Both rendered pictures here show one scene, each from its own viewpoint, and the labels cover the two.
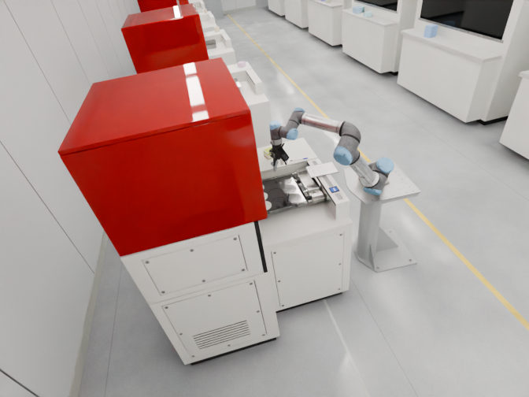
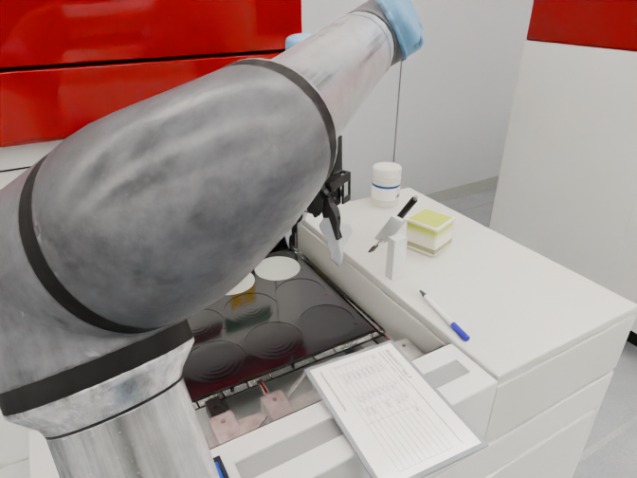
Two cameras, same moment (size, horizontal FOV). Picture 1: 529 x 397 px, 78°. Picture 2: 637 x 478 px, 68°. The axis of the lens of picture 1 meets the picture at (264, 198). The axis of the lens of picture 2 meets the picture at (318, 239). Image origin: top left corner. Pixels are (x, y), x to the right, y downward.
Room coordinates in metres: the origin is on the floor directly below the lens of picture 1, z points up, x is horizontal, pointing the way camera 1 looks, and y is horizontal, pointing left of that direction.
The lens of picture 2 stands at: (1.71, -0.82, 1.45)
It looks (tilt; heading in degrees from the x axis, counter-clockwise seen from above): 28 degrees down; 69
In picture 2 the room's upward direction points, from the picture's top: straight up
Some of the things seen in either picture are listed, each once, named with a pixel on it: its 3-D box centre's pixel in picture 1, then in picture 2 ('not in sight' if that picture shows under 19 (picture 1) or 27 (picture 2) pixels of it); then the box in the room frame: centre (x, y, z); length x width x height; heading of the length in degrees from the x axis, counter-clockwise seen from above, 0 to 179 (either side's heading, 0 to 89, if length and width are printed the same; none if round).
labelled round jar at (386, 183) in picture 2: not in sight; (386, 184); (2.27, 0.14, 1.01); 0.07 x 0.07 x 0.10
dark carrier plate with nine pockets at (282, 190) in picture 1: (275, 193); (250, 308); (1.86, -0.08, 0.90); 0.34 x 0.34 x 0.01; 8
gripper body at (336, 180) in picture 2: (276, 150); (318, 174); (1.98, -0.14, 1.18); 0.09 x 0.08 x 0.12; 32
